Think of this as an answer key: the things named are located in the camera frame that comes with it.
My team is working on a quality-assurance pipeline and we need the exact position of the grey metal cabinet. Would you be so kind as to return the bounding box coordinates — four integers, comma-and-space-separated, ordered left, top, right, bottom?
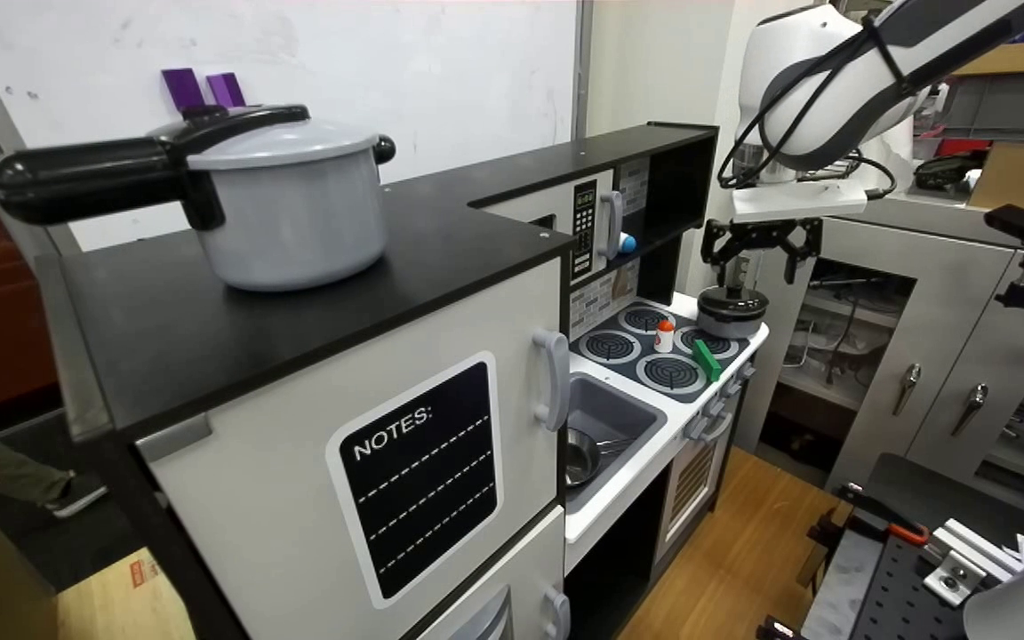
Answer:
737, 196, 1024, 507

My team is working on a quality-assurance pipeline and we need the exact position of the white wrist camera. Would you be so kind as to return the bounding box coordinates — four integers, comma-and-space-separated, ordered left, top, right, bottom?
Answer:
733, 181, 868, 224

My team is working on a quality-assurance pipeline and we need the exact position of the grey toy cooking pot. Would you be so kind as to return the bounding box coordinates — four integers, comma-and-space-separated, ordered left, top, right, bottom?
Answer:
695, 297, 765, 340

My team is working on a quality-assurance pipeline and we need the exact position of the green rectangular block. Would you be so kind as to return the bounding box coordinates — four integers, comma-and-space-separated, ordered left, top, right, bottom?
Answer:
694, 336, 721, 380

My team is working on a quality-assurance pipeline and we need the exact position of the white bottle orange cap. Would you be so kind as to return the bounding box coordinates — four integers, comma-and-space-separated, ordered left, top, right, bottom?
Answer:
652, 317, 674, 356

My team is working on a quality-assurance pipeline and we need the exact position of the white pressure cooker pot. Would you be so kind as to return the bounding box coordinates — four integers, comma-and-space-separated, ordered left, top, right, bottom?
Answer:
0, 101, 394, 292

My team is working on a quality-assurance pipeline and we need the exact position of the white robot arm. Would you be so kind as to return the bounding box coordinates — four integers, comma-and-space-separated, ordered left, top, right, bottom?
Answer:
699, 0, 1024, 267

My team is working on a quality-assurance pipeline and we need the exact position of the small metal bowl in sink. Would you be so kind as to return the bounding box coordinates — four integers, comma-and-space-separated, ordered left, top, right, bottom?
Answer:
560, 429, 599, 488

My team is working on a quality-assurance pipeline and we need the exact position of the toy kitchen play set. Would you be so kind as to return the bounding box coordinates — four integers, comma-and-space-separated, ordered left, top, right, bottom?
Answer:
0, 117, 775, 640

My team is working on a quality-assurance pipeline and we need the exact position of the toy microwave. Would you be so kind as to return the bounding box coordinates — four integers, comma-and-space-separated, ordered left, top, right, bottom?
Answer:
491, 170, 626, 279

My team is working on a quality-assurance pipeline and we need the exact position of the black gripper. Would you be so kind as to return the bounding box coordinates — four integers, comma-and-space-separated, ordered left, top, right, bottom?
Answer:
699, 216, 820, 279

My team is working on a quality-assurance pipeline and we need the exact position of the black orange clamp lower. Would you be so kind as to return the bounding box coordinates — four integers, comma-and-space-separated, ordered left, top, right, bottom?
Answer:
839, 480, 930, 546

